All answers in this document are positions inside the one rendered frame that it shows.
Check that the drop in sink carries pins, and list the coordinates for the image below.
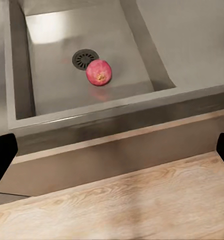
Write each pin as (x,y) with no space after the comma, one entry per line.
(155,49)

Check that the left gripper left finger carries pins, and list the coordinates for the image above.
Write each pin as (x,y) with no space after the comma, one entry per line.
(8,150)

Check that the vidalia onion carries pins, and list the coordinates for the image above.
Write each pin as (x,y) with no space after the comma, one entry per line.
(99,72)

